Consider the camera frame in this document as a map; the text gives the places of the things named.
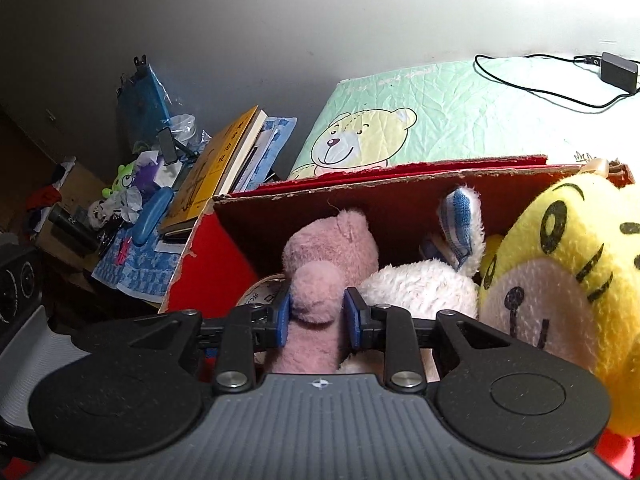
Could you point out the black white small toy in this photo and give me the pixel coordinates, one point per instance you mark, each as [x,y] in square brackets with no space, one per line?
[102,215]

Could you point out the green alien toy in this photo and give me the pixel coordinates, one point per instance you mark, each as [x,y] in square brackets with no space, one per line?
[122,177]

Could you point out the red cardboard box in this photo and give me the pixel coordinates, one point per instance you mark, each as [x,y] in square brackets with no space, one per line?
[210,270]

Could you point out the white rabbit plush checked ears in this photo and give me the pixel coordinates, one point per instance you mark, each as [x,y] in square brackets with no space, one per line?
[420,285]

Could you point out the black cylinder object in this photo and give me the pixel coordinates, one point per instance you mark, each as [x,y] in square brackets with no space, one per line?
[72,227]

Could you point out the printed tape roll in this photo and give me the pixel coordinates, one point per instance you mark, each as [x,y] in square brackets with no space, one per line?
[260,290]

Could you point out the blue checked towel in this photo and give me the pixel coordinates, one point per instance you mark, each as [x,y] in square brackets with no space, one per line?
[145,270]

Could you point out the blue plastic packet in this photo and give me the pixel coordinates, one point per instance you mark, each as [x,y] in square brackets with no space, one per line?
[142,105]

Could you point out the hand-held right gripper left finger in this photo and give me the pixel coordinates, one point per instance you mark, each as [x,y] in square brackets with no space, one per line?
[283,317]

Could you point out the black dial appliance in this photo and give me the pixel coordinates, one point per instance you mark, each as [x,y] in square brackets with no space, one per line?
[20,285]

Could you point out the green bear print quilt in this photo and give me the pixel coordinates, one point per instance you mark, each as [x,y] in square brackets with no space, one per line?
[450,105]

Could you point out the pink bear plush toy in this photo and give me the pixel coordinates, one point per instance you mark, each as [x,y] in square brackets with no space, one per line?
[320,260]

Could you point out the crumpled white tissue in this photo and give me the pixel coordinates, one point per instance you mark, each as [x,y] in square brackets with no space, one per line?
[132,202]

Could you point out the blue glasses case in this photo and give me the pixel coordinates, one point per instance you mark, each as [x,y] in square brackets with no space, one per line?
[150,215]

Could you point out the blue patterned paper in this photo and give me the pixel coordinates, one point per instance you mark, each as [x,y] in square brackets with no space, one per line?
[282,135]

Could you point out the black notebook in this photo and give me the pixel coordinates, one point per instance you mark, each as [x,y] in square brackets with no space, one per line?
[175,231]

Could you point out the yellow tiger plush toy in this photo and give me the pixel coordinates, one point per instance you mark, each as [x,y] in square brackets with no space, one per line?
[550,285]

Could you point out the black power adapter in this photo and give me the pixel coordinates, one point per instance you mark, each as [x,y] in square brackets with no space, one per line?
[620,72]

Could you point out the yellow book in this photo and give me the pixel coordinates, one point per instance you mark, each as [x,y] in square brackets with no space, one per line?
[210,170]

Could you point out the clear plastic bag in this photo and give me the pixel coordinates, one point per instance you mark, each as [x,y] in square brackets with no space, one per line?
[187,127]

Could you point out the small black phone holder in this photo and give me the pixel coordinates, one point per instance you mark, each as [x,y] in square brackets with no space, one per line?
[167,145]

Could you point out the purple toy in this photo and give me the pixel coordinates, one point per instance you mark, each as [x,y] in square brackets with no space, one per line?
[147,177]

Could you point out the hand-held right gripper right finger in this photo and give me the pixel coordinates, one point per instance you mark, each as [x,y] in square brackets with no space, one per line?
[354,320]

